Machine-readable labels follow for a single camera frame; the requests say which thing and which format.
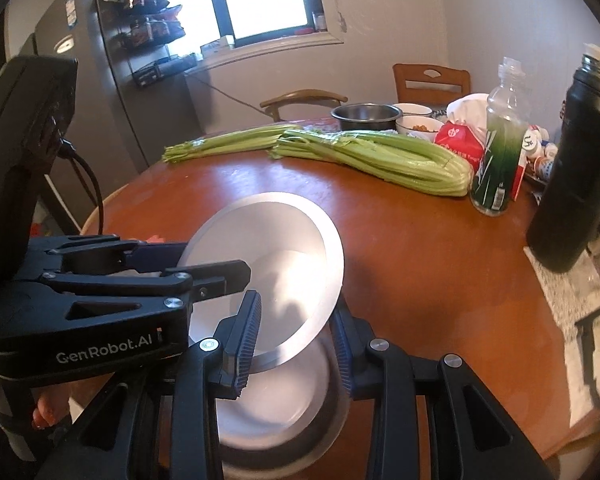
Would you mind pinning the person's left hand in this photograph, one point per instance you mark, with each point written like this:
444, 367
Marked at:
47, 412

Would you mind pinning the steel pot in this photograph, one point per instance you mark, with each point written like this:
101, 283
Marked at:
365, 117

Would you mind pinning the slim celery bunch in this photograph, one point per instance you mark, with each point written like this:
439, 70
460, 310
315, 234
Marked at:
220, 142

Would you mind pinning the red tissue pack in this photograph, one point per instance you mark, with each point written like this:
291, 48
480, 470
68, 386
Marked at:
455, 140

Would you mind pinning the grey refrigerator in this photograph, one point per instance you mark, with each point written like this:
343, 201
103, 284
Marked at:
105, 85

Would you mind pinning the small jar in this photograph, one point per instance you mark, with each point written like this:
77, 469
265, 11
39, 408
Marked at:
320, 21

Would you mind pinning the thick celery bunch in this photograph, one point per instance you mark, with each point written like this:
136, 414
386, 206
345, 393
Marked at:
390, 157

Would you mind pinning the white patterned table mat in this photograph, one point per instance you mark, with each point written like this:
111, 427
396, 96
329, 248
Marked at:
555, 290

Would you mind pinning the wooden chair curved back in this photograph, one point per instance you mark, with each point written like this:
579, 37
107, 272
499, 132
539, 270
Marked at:
300, 96

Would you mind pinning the white box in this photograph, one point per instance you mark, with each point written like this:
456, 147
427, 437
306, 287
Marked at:
217, 46

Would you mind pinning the red white carton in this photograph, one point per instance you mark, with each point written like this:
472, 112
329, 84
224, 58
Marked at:
519, 180

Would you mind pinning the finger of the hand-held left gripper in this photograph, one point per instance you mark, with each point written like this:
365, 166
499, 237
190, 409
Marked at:
145, 255
225, 275

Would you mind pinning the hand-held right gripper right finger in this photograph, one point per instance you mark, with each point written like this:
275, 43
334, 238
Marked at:
342, 355

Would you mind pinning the black metal stand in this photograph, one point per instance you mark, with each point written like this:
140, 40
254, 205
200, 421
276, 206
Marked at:
597, 350

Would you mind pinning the wooden chair cutout back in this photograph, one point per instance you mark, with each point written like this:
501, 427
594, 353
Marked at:
410, 85

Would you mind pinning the large steel bowl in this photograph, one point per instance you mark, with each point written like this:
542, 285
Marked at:
325, 440

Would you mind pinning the white ceramic bowl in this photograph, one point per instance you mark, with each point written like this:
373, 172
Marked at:
415, 109

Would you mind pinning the small white bottle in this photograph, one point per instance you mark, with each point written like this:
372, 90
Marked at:
545, 165
532, 145

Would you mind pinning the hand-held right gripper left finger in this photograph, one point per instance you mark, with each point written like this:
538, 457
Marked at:
245, 340

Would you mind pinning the black thermos flask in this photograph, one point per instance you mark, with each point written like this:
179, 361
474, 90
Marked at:
575, 170

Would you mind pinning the clear plastic bottle green label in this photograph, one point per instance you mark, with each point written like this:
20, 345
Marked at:
497, 160

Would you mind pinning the white bowl with food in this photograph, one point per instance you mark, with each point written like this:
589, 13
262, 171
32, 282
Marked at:
420, 127

